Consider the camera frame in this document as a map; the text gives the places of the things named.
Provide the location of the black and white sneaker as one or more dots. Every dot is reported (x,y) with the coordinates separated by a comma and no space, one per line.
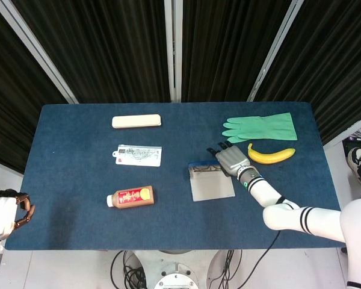
(356,158)

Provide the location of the dark pleated curtain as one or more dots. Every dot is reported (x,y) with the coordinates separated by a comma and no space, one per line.
(114,48)

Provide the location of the white bronze left robot hand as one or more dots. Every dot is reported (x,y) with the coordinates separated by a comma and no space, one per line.
(0,213)

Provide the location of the orange juice bottle red label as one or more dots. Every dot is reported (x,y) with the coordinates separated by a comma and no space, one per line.
(132,197)

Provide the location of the white slanted frame post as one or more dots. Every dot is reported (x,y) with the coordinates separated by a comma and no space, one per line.
(346,131)
(273,51)
(36,51)

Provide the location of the yellow banana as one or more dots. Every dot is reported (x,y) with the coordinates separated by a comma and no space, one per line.
(272,157)

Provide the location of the white upright frame post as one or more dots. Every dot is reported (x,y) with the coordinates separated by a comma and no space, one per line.
(173,51)

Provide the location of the blue table cloth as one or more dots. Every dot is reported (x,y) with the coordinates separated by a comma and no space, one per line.
(78,180)

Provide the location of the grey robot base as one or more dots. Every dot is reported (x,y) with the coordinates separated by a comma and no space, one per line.
(176,271)

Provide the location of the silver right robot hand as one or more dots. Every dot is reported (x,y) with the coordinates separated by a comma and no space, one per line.
(233,159)

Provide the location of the clear pouch with rulers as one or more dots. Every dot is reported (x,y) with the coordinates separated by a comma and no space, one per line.
(138,156)

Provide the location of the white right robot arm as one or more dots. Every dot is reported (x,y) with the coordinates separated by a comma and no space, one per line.
(288,218)

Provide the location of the thin metal eyeglasses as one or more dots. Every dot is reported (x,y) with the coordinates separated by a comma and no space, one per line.
(205,169)

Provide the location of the blue glasses case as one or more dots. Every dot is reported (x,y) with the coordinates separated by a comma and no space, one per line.
(212,188)

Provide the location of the green rubber glove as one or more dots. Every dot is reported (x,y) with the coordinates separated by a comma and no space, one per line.
(264,128)

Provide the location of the white pink pencil case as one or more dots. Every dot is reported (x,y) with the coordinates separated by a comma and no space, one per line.
(136,121)

